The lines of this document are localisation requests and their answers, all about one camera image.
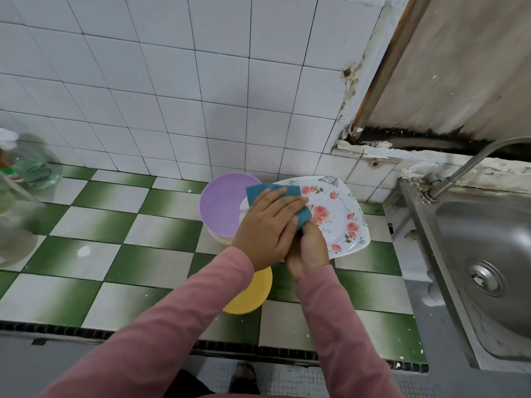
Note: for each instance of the person's right leg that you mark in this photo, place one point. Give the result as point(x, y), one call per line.
point(243, 379)

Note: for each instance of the stack of white bowls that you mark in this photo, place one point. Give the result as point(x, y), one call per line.
point(243, 211)

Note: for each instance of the person's left hand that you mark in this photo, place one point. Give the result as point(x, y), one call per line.
point(264, 232)

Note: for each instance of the chrome faucet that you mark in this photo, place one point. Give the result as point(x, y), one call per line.
point(469, 165)

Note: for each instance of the clear bottle with green liquid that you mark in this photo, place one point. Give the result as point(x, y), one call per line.
point(31, 170)

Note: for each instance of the stack of floral plates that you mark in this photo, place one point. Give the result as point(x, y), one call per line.
point(340, 215)

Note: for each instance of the purple plastic bowl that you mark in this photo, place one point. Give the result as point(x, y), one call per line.
point(220, 203)

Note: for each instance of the green checkered tile countertop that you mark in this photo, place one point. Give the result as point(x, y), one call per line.
point(108, 244)

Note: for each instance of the person's right forearm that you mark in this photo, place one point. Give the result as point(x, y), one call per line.
point(348, 335)

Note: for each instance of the person's left forearm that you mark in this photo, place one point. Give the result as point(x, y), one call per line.
point(149, 344)

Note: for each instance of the large clear plastic bottle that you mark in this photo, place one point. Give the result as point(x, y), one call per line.
point(10, 232)

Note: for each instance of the weathered wooden board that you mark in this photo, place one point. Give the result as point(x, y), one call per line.
point(456, 62)

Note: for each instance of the person's right hand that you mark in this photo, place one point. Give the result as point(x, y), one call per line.
point(311, 248)

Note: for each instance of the blue cleaning cloth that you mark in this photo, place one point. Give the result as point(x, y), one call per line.
point(265, 190)

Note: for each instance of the person's left leg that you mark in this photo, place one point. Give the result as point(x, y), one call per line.
point(187, 385)

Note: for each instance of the person's leg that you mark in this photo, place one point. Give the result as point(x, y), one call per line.
point(243, 379)
point(187, 385)

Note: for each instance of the stainless steel sink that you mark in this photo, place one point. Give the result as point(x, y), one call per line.
point(489, 261)

